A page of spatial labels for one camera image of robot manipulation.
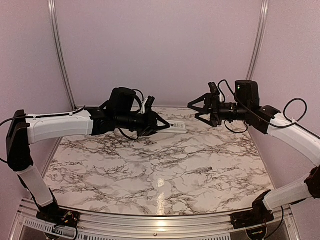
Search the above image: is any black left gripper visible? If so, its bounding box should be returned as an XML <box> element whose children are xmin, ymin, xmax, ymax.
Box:
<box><xmin>116</xmin><ymin>107</ymin><xmax>171</xmax><ymax>137</ymax></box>

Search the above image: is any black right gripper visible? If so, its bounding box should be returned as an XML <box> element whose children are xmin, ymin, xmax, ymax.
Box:
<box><xmin>187</xmin><ymin>92</ymin><xmax>250</xmax><ymax>127</ymax></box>

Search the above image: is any white remote control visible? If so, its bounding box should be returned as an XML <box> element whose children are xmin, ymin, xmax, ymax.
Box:
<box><xmin>165</xmin><ymin>121</ymin><xmax>187</xmax><ymax>134</ymax></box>

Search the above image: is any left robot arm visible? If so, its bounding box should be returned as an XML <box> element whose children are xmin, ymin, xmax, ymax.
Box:
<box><xmin>6</xmin><ymin>87</ymin><xmax>170</xmax><ymax>223</ymax></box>

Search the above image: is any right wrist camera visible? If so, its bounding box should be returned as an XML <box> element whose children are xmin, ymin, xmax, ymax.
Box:
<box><xmin>208</xmin><ymin>82</ymin><xmax>225</xmax><ymax>103</ymax></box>

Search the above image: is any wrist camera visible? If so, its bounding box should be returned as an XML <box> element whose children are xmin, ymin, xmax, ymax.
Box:
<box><xmin>139</xmin><ymin>96</ymin><xmax>155</xmax><ymax>115</ymax></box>
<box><xmin>208</xmin><ymin>82</ymin><xmax>225</xmax><ymax>103</ymax></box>

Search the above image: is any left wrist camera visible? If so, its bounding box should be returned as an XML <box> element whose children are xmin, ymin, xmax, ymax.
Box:
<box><xmin>139</xmin><ymin>96</ymin><xmax>155</xmax><ymax>115</ymax></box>

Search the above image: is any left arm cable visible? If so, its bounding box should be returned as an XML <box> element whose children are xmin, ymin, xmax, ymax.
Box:
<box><xmin>0</xmin><ymin>88</ymin><xmax>146</xmax><ymax>163</ymax></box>

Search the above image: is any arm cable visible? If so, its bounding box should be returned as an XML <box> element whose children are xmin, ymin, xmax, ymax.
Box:
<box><xmin>217</xmin><ymin>79</ymin><xmax>320</xmax><ymax>141</ymax></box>
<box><xmin>0</xmin><ymin>88</ymin><xmax>146</xmax><ymax>163</ymax></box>

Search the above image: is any left aluminium frame post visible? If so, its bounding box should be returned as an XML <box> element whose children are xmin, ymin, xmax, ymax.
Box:
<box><xmin>48</xmin><ymin>0</ymin><xmax>77</xmax><ymax>110</ymax></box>

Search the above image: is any aluminium frame post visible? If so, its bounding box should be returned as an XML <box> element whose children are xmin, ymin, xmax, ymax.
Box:
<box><xmin>241</xmin><ymin>0</ymin><xmax>270</xmax><ymax>80</ymax></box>
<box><xmin>48</xmin><ymin>0</ymin><xmax>77</xmax><ymax>110</ymax></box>

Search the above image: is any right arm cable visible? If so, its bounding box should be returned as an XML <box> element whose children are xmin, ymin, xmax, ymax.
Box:
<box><xmin>217</xmin><ymin>79</ymin><xmax>320</xmax><ymax>141</ymax></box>

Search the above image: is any right aluminium frame post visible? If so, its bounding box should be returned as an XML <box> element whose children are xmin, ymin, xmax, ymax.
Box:
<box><xmin>241</xmin><ymin>0</ymin><xmax>270</xmax><ymax>80</ymax></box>

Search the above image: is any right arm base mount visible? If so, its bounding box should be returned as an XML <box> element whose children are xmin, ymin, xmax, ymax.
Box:
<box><xmin>230</xmin><ymin>210</ymin><xmax>275</xmax><ymax>229</ymax></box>

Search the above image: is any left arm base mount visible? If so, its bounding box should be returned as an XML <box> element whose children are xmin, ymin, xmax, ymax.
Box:
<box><xmin>36</xmin><ymin>208</ymin><xmax>80</xmax><ymax>228</ymax></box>

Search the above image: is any front aluminium rail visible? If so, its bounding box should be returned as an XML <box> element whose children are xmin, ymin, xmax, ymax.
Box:
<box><xmin>9</xmin><ymin>197</ymin><xmax>301</xmax><ymax>240</ymax></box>

